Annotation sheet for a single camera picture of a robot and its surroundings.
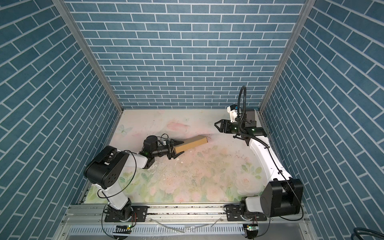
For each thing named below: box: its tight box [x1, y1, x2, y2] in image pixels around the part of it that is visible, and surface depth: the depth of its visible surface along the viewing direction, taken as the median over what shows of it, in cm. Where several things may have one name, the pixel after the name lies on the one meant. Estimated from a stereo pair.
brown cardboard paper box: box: [174, 135, 209, 154], surface depth 83 cm
